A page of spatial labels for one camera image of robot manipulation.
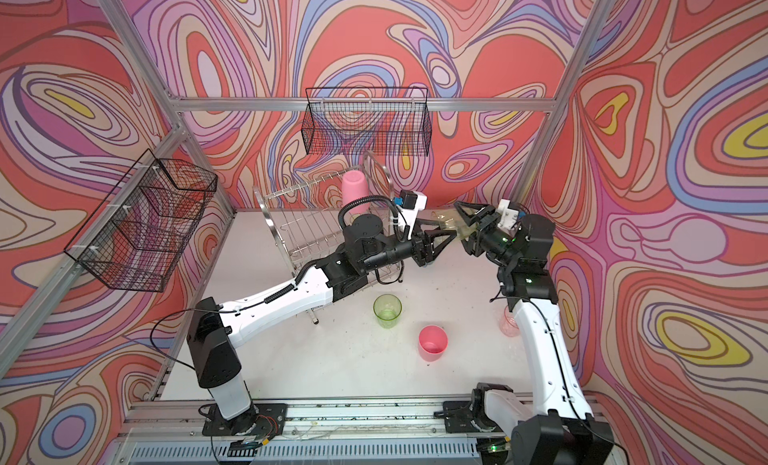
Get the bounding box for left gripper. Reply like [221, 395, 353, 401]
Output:
[358, 220, 457, 278]

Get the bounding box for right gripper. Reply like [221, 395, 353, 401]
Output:
[454, 200, 521, 266]

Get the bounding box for green transparent cup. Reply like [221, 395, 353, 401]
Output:
[373, 294, 402, 329]
[432, 209, 474, 240]

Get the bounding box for pink plastic cup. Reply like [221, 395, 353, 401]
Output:
[418, 325, 448, 362]
[341, 170, 370, 206]

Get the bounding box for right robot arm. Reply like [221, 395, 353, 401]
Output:
[454, 202, 617, 464]

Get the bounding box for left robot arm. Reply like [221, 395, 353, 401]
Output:
[187, 214, 457, 424]

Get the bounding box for steel two-tier dish rack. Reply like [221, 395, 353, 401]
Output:
[254, 149, 404, 326]

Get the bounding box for clear pink glass cup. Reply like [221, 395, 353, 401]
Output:
[499, 306, 520, 338]

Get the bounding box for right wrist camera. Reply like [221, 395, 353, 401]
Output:
[496, 199, 528, 232]

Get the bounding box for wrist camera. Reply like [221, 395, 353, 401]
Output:
[393, 190, 427, 240]
[496, 199, 528, 232]

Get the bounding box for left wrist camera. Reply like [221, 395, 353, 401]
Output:
[393, 190, 427, 240]

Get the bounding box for black wire basket back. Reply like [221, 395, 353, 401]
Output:
[301, 85, 432, 157]

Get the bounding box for black wire basket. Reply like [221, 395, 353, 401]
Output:
[64, 149, 218, 293]
[301, 85, 432, 157]

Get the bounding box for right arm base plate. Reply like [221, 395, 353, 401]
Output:
[433, 400, 532, 435]

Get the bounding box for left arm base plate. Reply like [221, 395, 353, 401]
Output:
[198, 402, 288, 438]

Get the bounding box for black wire basket left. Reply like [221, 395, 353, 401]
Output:
[64, 149, 218, 293]

